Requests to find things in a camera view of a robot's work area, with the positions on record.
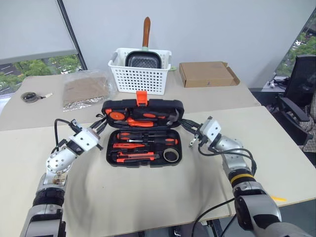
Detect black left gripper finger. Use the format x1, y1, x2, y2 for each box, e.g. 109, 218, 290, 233
90, 116, 106, 130
95, 118, 109, 135

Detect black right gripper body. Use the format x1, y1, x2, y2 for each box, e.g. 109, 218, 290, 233
189, 127, 210, 149

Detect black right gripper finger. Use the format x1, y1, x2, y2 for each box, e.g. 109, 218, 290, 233
181, 118, 199, 128
184, 123, 199, 136

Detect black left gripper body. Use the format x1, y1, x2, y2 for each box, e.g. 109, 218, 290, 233
89, 126, 104, 151

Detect slim orange tester pen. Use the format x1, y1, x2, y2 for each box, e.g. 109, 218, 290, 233
113, 143, 147, 149

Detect orange black utility knife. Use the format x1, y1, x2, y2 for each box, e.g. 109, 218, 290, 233
116, 152, 160, 163

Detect roll of tape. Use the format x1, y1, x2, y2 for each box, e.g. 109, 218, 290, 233
162, 148, 180, 163

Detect black plastic tool case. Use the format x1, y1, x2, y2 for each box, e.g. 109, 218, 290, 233
101, 90, 185, 170

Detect orange black tape measure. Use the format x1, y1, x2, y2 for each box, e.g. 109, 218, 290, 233
105, 108, 129, 121

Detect clear bag with brown packet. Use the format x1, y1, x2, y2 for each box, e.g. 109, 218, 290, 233
61, 70, 117, 113

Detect flat brown cardboard box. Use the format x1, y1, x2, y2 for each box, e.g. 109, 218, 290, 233
179, 61, 240, 88

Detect white perforated plastic basket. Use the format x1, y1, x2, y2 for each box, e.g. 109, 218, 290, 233
108, 48, 172, 95

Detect round dark tin with tag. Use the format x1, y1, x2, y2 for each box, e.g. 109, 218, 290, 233
20, 91, 54, 103

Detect small white device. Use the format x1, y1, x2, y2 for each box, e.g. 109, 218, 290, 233
268, 76, 289, 89

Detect person in plaid shirt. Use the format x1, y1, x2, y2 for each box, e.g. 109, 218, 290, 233
299, 91, 316, 154

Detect black office chair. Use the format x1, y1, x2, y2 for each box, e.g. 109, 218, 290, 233
276, 54, 316, 146

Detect white roller blind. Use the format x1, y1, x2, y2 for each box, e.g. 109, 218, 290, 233
0, 0, 79, 65

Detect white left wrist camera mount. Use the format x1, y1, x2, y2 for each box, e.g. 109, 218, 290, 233
68, 127, 101, 152

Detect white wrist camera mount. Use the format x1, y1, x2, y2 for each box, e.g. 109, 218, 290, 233
68, 127, 101, 152
198, 118, 222, 143

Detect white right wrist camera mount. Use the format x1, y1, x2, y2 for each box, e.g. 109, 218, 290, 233
198, 118, 222, 143

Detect claw hammer with black handle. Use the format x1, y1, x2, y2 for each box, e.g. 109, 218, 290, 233
132, 108, 183, 126

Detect orange handled pliers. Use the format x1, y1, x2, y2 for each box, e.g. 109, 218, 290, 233
115, 118, 158, 128

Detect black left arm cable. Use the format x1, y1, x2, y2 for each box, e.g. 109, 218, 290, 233
53, 119, 82, 154

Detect square pan with brown handle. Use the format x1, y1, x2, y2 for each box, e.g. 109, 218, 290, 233
125, 16, 162, 69

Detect black window frame post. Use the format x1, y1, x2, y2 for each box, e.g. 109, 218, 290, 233
56, 0, 88, 72

